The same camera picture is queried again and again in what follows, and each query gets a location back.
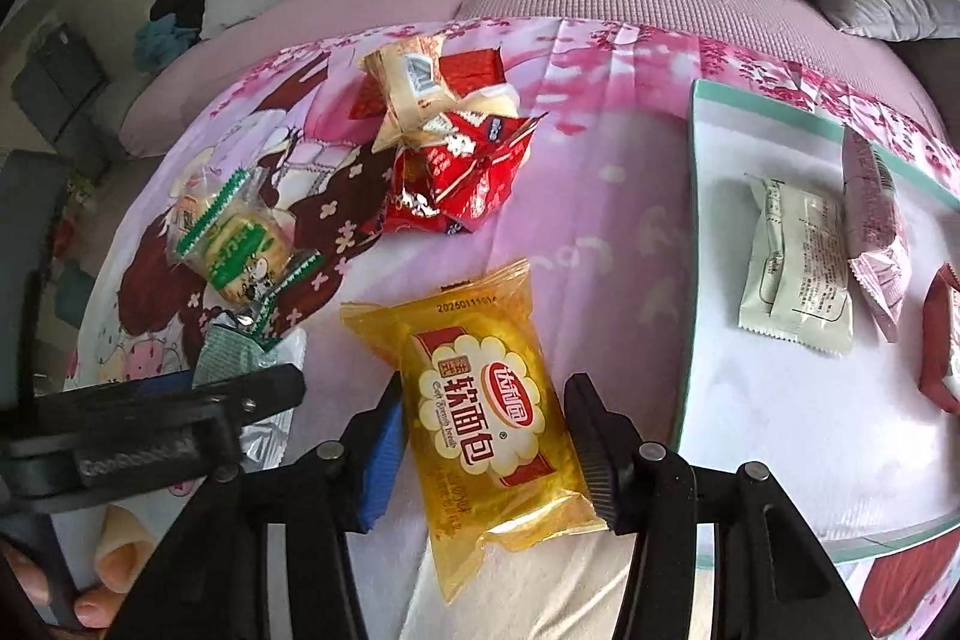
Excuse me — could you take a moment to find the green gold cracker packet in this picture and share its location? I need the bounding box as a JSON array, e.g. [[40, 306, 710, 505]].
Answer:
[[201, 211, 327, 341]]

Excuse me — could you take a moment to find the teal stool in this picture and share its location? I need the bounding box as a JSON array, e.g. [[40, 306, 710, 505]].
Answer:
[[56, 261, 98, 315]]

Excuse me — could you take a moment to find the yellow bread packet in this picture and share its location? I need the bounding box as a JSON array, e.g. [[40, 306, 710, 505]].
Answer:
[[340, 257, 608, 605]]

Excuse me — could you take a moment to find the cream snack packet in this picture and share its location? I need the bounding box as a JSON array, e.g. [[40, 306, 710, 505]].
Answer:
[[463, 85, 521, 121]]

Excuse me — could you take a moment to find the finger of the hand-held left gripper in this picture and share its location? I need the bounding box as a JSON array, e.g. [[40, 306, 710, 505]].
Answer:
[[30, 362, 307, 420]]

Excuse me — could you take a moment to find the light green wafer packet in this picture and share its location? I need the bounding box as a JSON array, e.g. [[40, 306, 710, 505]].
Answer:
[[191, 302, 308, 468]]

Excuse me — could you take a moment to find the beige bread packet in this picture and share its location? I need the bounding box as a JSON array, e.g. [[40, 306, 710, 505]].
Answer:
[[360, 34, 455, 155]]

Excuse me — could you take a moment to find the shiny red snack packet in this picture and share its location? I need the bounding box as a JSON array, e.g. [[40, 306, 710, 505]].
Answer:
[[409, 110, 550, 161]]

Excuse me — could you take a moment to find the dark teal cabinet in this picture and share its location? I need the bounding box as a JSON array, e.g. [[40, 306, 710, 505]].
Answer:
[[10, 23, 111, 145]]

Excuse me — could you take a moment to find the red and white snack packet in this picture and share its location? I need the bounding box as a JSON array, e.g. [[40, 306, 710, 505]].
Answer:
[[919, 261, 960, 416]]

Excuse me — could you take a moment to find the small red packet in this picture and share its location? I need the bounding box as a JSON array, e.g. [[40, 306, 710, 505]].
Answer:
[[351, 76, 391, 121], [442, 47, 505, 95]]

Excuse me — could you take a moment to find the pink snack packet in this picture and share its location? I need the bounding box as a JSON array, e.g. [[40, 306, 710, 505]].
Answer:
[[840, 125, 914, 343]]

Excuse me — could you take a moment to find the person's left hand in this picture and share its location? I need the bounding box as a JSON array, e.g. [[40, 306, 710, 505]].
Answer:
[[0, 506, 158, 633]]

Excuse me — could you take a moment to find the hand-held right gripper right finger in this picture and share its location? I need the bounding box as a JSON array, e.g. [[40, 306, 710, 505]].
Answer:
[[562, 372, 875, 640]]

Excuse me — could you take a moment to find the teal cloth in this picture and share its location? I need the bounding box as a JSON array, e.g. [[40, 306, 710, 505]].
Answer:
[[135, 19, 200, 80]]

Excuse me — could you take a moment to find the white box with teal rim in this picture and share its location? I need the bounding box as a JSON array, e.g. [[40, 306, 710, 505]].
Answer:
[[671, 77, 960, 570]]

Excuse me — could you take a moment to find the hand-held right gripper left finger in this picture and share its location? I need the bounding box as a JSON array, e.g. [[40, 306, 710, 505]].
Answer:
[[105, 370, 410, 640]]

